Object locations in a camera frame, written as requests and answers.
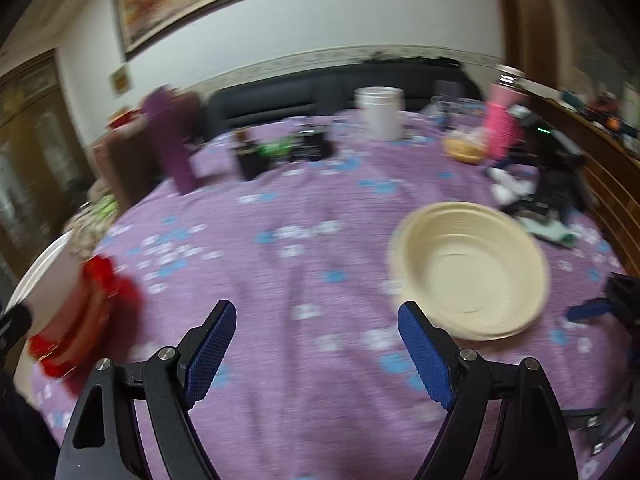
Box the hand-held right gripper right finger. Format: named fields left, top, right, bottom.
left=397, top=301, right=581, bottom=480

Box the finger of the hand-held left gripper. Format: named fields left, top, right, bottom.
left=0, top=304, right=33, bottom=357

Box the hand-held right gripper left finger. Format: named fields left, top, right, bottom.
left=55, top=300, right=237, bottom=480

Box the large beige ribbed bowl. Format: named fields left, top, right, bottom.
left=390, top=202, right=551, bottom=344

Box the round white bowl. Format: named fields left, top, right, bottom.
left=9, top=230, right=101, bottom=361

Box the small beige ribbed bowl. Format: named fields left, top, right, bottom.
left=395, top=202, right=551, bottom=332

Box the large red plate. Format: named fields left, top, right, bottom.
left=27, top=254, right=147, bottom=380

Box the patterned blanket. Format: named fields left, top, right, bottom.
left=64, top=192, right=122, bottom=262

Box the purple floral tablecloth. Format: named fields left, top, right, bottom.
left=30, top=105, right=632, bottom=480

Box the wooden door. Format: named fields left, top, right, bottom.
left=0, top=49, right=97, bottom=283

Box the green and white cloth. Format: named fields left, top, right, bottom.
left=520, top=216, right=579, bottom=249

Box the brown chair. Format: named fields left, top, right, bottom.
left=92, top=92, right=202, bottom=212

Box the black motor with wooden knob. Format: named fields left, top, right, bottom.
left=233, top=129, right=262, bottom=182

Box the black spare gripper device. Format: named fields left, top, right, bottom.
left=566, top=272, right=640, bottom=453

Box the purple thermos bottle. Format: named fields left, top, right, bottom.
left=142, top=87, right=199, bottom=195

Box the green circuit board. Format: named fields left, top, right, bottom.
left=257, top=137, right=294, bottom=162

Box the black tripod device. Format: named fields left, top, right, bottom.
left=500, top=106, right=597, bottom=227

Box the black round motor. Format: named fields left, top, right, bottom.
left=294, top=127, right=337, bottom=162

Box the stack of red dishes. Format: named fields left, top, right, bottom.
left=106, top=106, right=147, bottom=132

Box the white plastic jar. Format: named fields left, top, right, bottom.
left=353, top=86, right=404, bottom=142

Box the pink knit-sleeved bottle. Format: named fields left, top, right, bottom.
left=481, top=64, right=527, bottom=162

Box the black sofa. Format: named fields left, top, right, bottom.
left=207, top=59, right=482, bottom=137

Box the yellow wall notice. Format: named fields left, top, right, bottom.
left=109, top=62, right=132, bottom=97

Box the dark wooden door frame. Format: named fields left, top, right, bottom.
left=494, top=0, right=568, bottom=92

